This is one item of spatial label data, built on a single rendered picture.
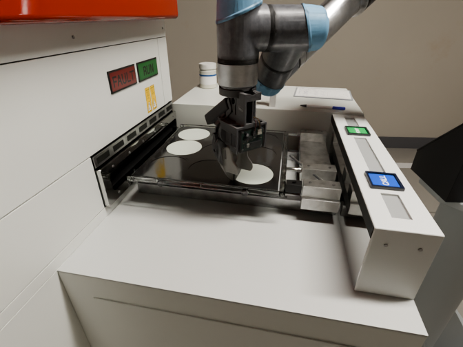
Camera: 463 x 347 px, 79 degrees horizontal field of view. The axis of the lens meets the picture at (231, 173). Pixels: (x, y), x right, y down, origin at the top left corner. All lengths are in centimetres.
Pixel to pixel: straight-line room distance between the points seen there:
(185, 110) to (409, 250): 77
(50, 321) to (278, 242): 45
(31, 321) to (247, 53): 58
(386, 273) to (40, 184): 58
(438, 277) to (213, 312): 77
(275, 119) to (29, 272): 75
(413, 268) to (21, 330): 63
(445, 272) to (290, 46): 83
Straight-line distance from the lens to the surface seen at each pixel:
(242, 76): 52
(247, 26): 51
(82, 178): 64
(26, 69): 54
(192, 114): 100
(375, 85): 313
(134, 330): 68
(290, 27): 53
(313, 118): 95
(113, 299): 62
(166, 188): 74
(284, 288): 53
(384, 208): 52
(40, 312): 64
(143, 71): 83
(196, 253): 58
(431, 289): 116
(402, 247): 50
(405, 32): 314
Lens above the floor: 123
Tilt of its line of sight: 30 degrees down
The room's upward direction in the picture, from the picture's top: straight up
